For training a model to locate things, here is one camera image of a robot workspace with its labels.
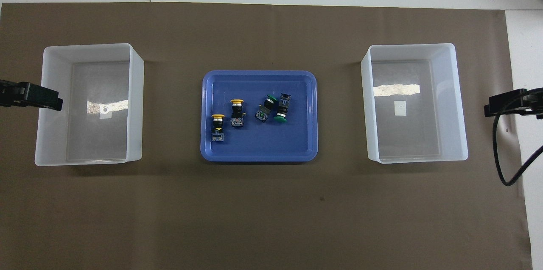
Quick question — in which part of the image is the yellow push button switch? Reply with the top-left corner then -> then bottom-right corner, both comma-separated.
211,114 -> 227,143
230,99 -> 245,128

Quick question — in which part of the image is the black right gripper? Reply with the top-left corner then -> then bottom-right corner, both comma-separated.
484,88 -> 543,119

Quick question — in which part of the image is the green push button switch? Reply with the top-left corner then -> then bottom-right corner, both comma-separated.
255,95 -> 278,123
273,92 -> 293,123

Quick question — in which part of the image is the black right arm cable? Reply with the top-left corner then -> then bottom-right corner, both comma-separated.
492,90 -> 543,186

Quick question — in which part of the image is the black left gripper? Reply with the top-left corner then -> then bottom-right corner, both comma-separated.
0,80 -> 64,111

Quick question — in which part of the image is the blue plastic tray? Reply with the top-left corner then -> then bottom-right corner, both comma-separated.
200,70 -> 318,163

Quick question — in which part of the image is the translucent white plastic box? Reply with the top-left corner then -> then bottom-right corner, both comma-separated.
361,43 -> 469,164
35,43 -> 145,167

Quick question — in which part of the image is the brown paper table mat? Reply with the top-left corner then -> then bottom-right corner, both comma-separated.
0,2 -> 533,270

